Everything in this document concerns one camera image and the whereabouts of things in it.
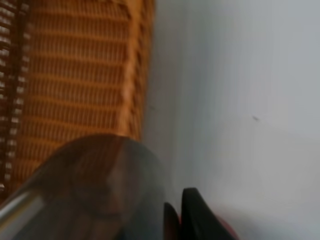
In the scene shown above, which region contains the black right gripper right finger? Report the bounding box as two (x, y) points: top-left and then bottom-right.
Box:
(181, 188), (232, 240)

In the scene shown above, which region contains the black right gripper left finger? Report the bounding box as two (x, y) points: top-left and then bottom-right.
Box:
(163, 202), (180, 240)

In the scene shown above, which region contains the grey translucent plastic cup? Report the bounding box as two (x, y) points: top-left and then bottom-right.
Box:
(0, 134), (169, 240)

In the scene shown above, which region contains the brown wicker basket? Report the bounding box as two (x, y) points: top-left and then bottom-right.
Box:
(0, 0), (156, 202)

